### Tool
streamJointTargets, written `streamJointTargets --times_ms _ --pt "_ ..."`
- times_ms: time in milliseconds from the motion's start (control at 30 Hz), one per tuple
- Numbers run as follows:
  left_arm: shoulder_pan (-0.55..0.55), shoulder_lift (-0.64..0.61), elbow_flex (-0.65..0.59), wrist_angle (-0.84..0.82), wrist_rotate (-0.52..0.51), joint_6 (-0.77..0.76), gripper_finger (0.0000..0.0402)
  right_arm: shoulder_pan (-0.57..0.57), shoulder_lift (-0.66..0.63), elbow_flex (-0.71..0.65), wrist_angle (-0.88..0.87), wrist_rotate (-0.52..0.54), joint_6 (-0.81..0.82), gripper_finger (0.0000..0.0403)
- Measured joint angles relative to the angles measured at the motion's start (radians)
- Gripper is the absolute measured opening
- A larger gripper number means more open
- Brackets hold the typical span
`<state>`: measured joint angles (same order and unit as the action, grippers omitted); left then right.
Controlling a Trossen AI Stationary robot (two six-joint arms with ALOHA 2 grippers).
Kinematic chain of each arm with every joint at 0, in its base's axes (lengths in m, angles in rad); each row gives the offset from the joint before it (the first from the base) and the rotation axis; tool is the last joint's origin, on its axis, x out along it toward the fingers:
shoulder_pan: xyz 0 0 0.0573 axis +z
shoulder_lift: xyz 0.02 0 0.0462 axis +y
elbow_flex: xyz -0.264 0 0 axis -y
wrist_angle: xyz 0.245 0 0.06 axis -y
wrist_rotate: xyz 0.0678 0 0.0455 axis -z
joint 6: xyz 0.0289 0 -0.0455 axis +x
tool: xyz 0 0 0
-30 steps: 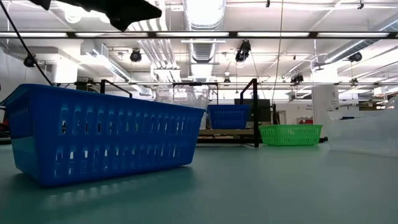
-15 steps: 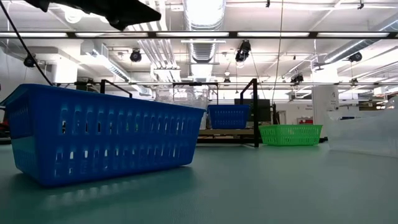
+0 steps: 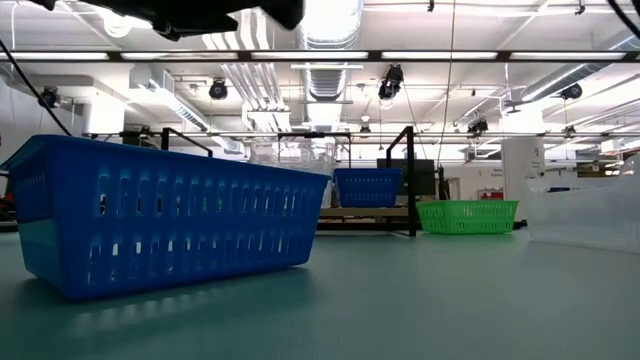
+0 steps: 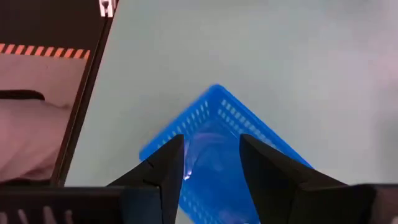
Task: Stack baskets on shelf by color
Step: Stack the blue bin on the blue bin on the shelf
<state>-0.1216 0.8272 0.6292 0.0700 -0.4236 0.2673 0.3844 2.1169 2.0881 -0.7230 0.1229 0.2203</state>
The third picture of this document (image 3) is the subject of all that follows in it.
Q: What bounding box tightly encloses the green plastic basket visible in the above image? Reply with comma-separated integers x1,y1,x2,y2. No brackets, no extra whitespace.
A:
415,199,520,235

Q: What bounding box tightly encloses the wooden shelf with black frame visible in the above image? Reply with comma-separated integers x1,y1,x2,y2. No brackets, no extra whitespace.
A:
160,125,417,238

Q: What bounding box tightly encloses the white column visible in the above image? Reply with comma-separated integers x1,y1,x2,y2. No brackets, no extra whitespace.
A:
501,137,546,221

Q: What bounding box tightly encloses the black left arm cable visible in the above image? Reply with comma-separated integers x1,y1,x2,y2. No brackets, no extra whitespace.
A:
0,38,74,137

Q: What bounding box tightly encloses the black aluminium rig frame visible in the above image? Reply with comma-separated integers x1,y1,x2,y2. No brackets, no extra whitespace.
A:
0,48,640,64

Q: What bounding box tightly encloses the silver spiral air duct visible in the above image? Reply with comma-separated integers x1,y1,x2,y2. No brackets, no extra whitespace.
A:
297,0,364,101

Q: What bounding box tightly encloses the clear plastic bin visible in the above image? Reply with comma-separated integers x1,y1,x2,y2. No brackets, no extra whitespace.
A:
522,154,640,254
252,149,335,209
249,142,337,209

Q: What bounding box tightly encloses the black ceiling-hung cable reel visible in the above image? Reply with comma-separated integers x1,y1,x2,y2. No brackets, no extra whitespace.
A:
378,63,405,101
559,82,584,101
208,78,230,101
38,87,61,110

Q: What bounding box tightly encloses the blue plastic basket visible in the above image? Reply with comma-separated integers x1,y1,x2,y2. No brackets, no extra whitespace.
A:
7,133,332,301
333,167,404,209

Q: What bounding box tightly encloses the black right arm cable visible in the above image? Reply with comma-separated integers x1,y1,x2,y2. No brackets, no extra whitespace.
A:
607,0,640,40

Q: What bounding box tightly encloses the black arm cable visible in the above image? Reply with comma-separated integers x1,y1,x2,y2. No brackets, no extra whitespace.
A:
0,38,74,137
607,0,640,40

